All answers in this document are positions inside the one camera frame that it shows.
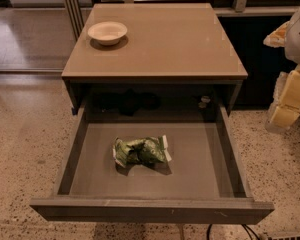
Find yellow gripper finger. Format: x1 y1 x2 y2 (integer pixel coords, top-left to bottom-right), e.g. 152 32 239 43
263 22 289 48
265 66 300 133

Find green jalapeno chip bag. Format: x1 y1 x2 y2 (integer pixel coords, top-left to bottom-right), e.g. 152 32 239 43
113 135 172 168

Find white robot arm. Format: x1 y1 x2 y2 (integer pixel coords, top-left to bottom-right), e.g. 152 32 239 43
263 7 300 133

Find brown cabinet with glass top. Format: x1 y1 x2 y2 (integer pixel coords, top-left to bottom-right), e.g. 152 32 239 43
62 3 247 112

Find open grey top drawer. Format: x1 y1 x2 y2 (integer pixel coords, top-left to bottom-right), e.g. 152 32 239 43
30 103 274 224

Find small round cabinet knob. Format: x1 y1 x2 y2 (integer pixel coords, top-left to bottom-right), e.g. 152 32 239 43
198 96 211 109

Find white ceramic bowl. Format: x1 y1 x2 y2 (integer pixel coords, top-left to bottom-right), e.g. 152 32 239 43
88 21 128 46

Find metal railing posts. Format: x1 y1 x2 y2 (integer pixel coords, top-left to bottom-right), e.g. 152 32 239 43
63 0 84 40

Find black cables under drawer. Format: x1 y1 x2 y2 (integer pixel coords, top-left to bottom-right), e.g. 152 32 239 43
205 223 262 240

